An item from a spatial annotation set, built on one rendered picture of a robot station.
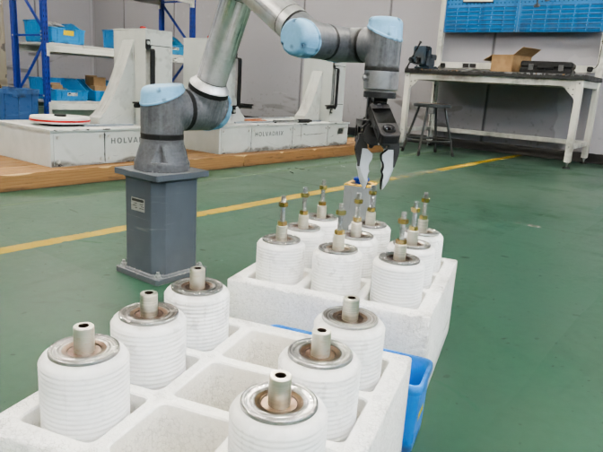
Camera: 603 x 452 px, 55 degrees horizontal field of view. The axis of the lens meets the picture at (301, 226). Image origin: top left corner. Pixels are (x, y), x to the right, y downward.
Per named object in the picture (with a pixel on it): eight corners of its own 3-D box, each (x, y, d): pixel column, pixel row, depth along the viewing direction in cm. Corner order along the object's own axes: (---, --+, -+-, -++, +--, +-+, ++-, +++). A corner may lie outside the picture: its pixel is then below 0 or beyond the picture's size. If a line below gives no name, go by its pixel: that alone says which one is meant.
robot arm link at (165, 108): (130, 131, 158) (130, 80, 154) (171, 130, 168) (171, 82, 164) (156, 135, 150) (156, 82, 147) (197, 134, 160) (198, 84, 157)
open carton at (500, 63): (499, 73, 559) (502, 49, 554) (537, 75, 529) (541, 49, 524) (481, 71, 541) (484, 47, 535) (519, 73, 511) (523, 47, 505)
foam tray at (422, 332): (224, 363, 116) (226, 278, 111) (296, 300, 151) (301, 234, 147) (418, 412, 102) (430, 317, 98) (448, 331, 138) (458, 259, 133)
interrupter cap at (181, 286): (161, 292, 83) (161, 287, 83) (188, 277, 90) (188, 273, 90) (205, 301, 81) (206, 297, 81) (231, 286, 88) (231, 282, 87)
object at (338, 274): (308, 346, 109) (314, 255, 105) (306, 325, 119) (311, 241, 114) (358, 349, 110) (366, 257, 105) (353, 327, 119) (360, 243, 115)
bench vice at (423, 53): (423, 70, 564) (425, 44, 558) (439, 71, 554) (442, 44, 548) (403, 68, 532) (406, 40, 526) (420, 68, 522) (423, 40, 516)
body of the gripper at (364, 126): (384, 145, 134) (389, 92, 131) (396, 150, 126) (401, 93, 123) (353, 143, 133) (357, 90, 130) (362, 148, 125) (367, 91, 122)
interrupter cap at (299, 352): (276, 362, 65) (276, 357, 64) (301, 337, 71) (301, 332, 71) (341, 378, 62) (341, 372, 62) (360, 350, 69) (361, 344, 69)
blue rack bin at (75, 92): (27, 98, 579) (26, 75, 574) (62, 98, 609) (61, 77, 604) (55, 100, 550) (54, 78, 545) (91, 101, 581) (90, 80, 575)
